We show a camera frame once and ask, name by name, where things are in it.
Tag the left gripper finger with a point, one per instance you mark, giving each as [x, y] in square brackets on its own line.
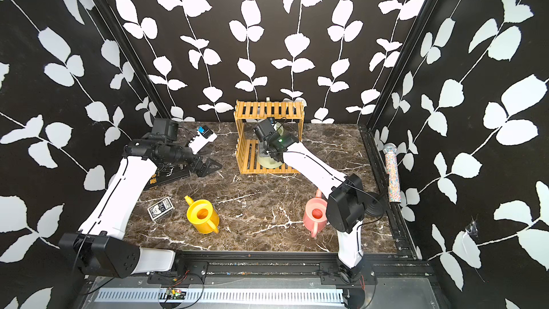
[201, 162]
[207, 169]

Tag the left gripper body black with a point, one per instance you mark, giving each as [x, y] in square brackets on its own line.
[181, 153]

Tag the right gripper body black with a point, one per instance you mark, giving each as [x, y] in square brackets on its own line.
[267, 151]

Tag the wooden slatted shelf rack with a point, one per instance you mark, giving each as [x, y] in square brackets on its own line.
[246, 116]

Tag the yellow watering can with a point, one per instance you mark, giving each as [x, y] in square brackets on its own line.
[202, 215]

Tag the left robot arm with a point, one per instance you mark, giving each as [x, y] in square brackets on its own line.
[98, 248]

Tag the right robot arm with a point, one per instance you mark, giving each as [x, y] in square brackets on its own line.
[347, 202]

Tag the pink watering can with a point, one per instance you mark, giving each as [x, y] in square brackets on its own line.
[315, 218]

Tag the playing card box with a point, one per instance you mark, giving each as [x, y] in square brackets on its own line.
[160, 209]

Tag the sprinkle filled clear tube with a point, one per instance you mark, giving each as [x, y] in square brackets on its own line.
[390, 152]

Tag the black round stand base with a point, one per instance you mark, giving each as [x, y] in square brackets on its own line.
[373, 205]

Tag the small circuit board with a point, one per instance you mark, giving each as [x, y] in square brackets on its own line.
[174, 294]

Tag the white perforated strip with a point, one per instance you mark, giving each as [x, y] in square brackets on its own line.
[296, 297]

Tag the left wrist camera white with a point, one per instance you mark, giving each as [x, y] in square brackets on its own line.
[201, 139]

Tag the black front rail frame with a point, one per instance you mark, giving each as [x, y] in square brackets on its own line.
[388, 281]

